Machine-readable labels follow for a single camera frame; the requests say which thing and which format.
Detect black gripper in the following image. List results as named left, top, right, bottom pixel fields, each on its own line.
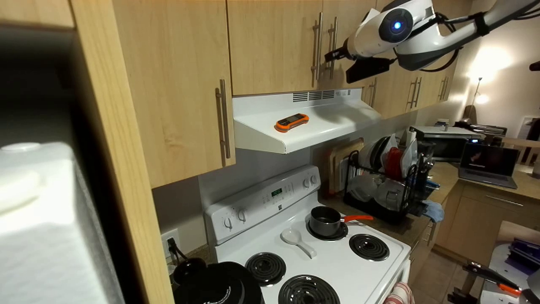
left=323, top=39, right=362, bottom=66

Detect wooden cabinet door steel handle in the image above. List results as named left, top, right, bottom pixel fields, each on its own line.
left=320, top=0, right=377, bottom=91

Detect wooden cabinet door right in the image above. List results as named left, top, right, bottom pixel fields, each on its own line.
left=226, top=0, right=325, bottom=98

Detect tall wooden cabinet door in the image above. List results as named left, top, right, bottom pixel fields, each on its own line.
left=109, top=0, right=237, bottom=191
left=361, top=56, right=415, bottom=118
left=386, top=61, right=420, bottom=116
left=413, top=56, right=474, bottom=111

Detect wooden base cabinet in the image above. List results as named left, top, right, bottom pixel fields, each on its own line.
left=431, top=181, right=540, bottom=267
left=406, top=216, right=445, bottom=294

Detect short wooden cabinet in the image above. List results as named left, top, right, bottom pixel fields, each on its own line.
left=0, top=0, right=74, bottom=30

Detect white range hood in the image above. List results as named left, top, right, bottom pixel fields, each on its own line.
left=231, top=86, right=384, bottom=155

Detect orange black handheld device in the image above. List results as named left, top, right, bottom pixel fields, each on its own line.
left=273, top=111, right=312, bottom=135

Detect white plate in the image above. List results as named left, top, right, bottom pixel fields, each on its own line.
left=359, top=135, right=389, bottom=170
left=399, top=128, right=420, bottom=175

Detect wooden cutting board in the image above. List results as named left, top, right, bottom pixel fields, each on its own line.
left=327, top=140, right=367, bottom=199

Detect red plate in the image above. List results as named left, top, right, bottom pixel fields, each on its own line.
left=383, top=147, right=404, bottom=182

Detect silver countertop appliance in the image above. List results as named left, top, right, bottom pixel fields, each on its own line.
left=411, top=123, right=485, bottom=165

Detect black dish rack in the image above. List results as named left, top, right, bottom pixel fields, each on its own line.
left=340, top=147, right=438, bottom=226

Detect white electric stove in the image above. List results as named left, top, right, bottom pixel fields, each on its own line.
left=202, top=164, right=413, bottom=304

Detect white spoon rest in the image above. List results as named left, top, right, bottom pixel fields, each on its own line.
left=278, top=228, right=317, bottom=260

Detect blue cloth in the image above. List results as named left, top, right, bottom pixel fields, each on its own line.
left=420, top=199, right=445, bottom=224

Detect grey laptop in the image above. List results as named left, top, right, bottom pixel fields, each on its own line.
left=455, top=140, right=521, bottom=191

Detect wooden side panel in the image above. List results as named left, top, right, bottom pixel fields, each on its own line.
left=65, top=0, right=175, bottom=304

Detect red white towel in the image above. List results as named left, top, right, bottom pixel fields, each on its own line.
left=383, top=282, right=416, bottom=304

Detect black air fryer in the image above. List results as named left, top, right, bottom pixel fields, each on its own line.
left=168, top=260, right=266, bottom=304

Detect black kettle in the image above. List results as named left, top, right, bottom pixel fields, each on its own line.
left=168, top=257, right=207, bottom=285

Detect black orange clamp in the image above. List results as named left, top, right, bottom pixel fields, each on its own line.
left=460, top=260, right=528, bottom=300

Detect purple books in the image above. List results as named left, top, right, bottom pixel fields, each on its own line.
left=502, top=236, right=540, bottom=277

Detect white refrigerator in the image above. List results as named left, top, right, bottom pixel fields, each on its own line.
left=0, top=140, right=126, bottom=304

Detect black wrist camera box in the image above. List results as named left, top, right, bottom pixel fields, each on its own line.
left=344, top=56, right=393, bottom=84

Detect grey pot orange handle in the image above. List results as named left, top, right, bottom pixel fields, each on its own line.
left=307, top=204, right=376, bottom=240

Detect white wall outlet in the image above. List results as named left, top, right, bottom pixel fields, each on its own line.
left=158, top=226, right=182, bottom=267

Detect black power cord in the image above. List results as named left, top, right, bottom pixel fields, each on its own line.
left=165, top=236, right=192, bottom=267

